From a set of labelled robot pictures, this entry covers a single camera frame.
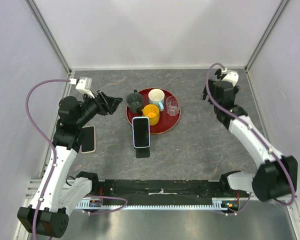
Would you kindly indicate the clear glass cup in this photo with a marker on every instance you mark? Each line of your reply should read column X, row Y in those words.
column 172, row 106

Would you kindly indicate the slotted cable duct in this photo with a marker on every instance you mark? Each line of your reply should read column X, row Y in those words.
column 87, row 205

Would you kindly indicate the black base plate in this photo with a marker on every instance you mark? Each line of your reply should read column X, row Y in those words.
column 165, row 192

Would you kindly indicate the black round-base phone stand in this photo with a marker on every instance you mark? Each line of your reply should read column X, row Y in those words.
column 219, row 73

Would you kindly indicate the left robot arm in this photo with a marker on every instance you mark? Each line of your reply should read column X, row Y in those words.
column 49, row 211

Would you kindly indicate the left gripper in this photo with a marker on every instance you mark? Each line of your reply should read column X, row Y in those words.
column 106, row 105

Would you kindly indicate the red round tray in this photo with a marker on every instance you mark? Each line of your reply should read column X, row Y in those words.
column 166, row 122

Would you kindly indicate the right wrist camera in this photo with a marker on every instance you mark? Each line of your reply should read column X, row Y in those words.
column 230, row 76

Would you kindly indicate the light blue mug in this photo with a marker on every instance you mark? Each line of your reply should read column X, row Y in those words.
column 156, row 97

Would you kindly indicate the blue case phone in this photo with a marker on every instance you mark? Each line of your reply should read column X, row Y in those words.
column 141, row 132

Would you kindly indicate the yellow mug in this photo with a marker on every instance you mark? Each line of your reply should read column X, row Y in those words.
column 152, row 112

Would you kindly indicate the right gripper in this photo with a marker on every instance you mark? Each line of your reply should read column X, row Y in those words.
column 211, row 85

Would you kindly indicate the black folding phone stand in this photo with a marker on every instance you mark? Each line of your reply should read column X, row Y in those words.
column 142, row 152

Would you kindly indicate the beige case phone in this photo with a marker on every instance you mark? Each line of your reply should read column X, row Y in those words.
column 88, row 144

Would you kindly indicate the dark green mug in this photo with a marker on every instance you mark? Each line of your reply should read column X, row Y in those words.
column 135, row 102

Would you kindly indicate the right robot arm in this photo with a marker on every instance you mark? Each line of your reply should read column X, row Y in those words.
column 276, row 174

